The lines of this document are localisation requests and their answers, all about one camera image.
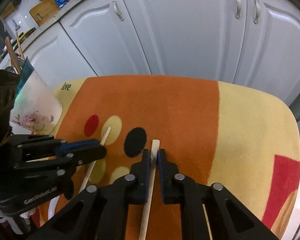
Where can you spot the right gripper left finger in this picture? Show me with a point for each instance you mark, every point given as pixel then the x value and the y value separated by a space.
pixel 100 212

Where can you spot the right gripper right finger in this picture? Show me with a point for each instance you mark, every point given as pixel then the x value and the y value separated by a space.
pixel 207 212

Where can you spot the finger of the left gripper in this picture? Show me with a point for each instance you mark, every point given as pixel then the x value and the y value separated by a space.
pixel 86 155
pixel 69 147

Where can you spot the pale bamboo chopstick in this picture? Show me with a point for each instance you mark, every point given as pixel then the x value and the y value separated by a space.
pixel 147 207

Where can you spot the white kitchen cabinets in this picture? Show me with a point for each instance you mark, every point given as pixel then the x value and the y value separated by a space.
pixel 252 43

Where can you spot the left hand white glove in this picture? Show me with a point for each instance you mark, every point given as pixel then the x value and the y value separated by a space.
pixel 19 225

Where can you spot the floral utensil holder teal rim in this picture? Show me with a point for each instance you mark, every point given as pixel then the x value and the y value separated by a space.
pixel 35 107

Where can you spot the orange yellow patterned mat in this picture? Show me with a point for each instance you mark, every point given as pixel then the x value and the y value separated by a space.
pixel 215 132

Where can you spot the black yellow casserole pot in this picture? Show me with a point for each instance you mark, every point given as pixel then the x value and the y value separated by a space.
pixel 22 37

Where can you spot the hanging peeler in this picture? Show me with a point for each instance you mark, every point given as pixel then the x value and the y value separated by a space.
pixel 16 26

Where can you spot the wooden cutting board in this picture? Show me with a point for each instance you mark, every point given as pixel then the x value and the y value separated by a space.
pixel 44 11

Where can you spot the blue white packet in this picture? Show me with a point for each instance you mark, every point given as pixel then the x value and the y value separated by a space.
pixel 61 3

